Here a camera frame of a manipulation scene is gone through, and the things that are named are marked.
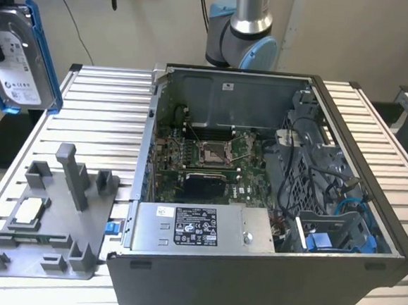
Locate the black wire with connector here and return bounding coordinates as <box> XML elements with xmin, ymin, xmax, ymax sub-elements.
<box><xmin>306</xmin><ymin>160</ymin><xmax>363</xmax><ymax>201</ymax></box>

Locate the black open PC case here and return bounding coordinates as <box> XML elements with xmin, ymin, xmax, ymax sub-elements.
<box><xmin>102</xmin><ymin>59</ymin><xmax>408</xmax><ymax>305</ymax></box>

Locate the thin black wall cable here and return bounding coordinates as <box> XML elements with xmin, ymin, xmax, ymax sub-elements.
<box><xmin>48</xmin><ymin>0</ymin><xmax>101</xmax><ymax>68</ymax></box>

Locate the silver CPU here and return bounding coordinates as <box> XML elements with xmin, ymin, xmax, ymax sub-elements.
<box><xmin>13</xmin><ymin>196</ymin><xmax>48</xmax><ymax>225</ymax></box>

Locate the grey power supply unit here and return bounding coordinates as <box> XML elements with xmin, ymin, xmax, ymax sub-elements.
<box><xmin>129</xmin><ymin>196</ymin><xmax>280</xmax><ymax>263</ymax></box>

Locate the black graphics card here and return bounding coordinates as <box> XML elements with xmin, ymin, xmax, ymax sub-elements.
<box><xmin>183</xmin><ymin>170</ymin><xmax>229</xmax><ymax>199</ymax></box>

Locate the blue wire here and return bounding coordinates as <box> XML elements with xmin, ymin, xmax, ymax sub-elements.
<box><xmin>335</xmin><ymin>197</ymin><xmax>375</xmax><ymax>227</ymax></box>

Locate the hard disk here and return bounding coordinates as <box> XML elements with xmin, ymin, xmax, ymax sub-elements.
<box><xmin>0</xmin><ymin>0</ymin><xmax>72</xmax><ymax>120</ymax></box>

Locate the green motherboard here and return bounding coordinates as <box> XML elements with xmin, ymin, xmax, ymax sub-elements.
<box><xmin>149</xmin><ymin>120</ymin><xmax>274</xmax><ymax>211</ymax></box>

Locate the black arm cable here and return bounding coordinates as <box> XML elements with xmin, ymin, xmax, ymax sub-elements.
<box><xmin>193</xmin><ymin>0</ymin><xmax>214</xmax><ymax>36</ymax></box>

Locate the CPU socket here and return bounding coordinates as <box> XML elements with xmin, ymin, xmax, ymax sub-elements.
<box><xmin>196</xmin><ymin>137</ymin><xmax>237</xmax><ymax>169</ymax></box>

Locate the grey plastic parts rack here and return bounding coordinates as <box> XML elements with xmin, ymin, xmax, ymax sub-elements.
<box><xmin>0</xmin><ymin>138</ymin><xmax>124</xmax><ymax>287</ymax></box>

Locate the blue disk bay bracket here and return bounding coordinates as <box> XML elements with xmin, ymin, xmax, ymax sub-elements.
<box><xmin>304</xmin><ymin>230</ymin><xmax>333</xmax><ymax>254</ymax></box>

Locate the metal disk bay cage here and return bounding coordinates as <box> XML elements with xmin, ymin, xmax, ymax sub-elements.
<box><xmin>266</xmin><ymin>107</ymin><xmax>372</xmax><ymax>222</ymax></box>

